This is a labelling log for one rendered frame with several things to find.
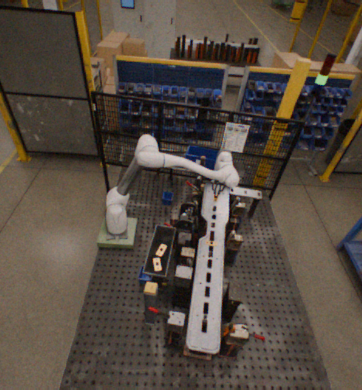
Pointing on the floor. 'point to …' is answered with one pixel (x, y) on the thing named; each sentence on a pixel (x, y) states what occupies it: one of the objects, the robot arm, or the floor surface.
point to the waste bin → (339, 138)
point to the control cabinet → (148, 23)
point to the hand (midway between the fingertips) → (216, 193)
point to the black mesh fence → (182, 138)
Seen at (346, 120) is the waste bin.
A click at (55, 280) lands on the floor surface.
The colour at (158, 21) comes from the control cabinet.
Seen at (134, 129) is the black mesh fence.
